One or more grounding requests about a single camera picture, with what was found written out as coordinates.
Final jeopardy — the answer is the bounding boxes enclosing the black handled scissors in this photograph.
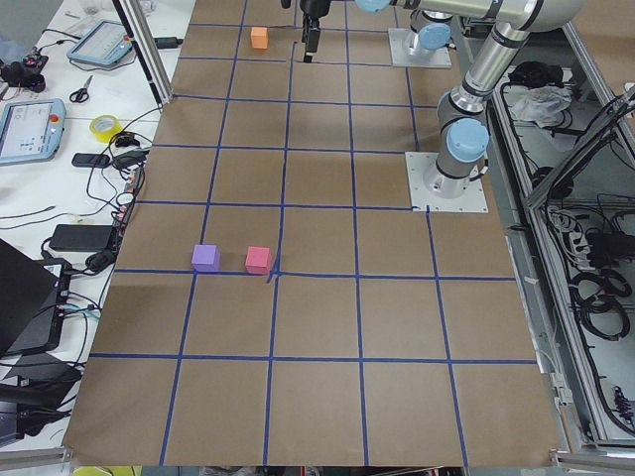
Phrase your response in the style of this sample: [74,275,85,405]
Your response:
[68,75,93,104]

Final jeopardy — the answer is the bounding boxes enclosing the black cable bundle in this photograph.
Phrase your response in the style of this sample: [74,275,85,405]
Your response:
[568,267,631,343]

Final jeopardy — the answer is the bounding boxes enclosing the black power adapter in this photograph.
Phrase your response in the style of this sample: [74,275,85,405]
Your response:
[50,224,113,252]

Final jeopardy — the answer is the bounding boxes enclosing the teach pendant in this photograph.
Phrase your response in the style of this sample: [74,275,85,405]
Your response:
[1,98,66,166]
[66,20,132,68]

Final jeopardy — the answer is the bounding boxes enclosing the yellow tape roll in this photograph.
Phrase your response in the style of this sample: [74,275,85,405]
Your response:
[89,114,123,144]

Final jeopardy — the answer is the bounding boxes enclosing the power strip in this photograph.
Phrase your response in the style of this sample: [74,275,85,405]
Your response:
[112,167,145,230]

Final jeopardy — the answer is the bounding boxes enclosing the lower teach pendant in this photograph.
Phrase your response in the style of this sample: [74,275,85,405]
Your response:
[1,98,66,166]

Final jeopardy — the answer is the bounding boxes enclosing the aluminium frame post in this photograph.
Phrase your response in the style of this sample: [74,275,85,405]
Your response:
[112,0,173,107]

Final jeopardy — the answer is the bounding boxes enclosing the black smartphone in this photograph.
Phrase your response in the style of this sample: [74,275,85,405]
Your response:
[71,153,110,169]

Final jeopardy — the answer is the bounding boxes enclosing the purple foam block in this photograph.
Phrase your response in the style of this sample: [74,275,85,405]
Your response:
[190,244,221,273]

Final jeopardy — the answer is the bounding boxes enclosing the upper teach pendant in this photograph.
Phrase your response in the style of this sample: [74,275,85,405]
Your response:
[66,20,132,68]

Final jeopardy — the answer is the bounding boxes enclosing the crumpled white cloth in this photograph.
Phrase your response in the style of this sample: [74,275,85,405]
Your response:
[510,86,572,127]

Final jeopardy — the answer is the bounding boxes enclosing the orange foam block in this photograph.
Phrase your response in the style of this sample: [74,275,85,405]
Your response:
[250,27,269,50]

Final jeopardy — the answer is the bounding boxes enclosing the brown paper table cover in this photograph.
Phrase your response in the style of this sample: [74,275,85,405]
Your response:
[64,1,560,467]

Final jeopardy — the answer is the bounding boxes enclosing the black box on table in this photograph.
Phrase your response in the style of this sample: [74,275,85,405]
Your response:
[1,364,81,446]

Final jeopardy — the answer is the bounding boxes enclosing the black laptop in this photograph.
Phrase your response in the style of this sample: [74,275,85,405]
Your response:
[1,241,70,357]

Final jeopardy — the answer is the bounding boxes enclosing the pink foam block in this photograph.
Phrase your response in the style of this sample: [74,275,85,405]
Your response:
[245,246,273,275]

